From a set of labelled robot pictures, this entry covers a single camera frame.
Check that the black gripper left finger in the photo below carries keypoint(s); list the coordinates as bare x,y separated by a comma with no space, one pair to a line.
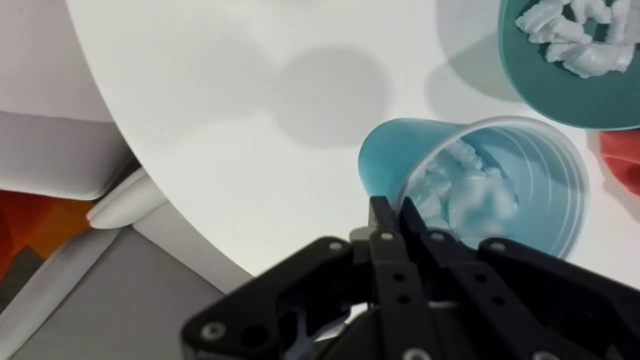
346,301

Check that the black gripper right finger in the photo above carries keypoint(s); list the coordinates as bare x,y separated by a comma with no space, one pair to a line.
520,301

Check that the blue plastic cup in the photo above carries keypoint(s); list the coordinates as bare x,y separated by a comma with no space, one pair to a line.
386,153

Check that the white foam pieces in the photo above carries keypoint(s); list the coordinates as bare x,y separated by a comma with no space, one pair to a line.
587,57

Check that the teal bowl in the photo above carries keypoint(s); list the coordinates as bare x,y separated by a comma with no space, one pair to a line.
566,100

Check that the orange lounge chair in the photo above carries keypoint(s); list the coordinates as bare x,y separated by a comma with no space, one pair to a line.
46,221

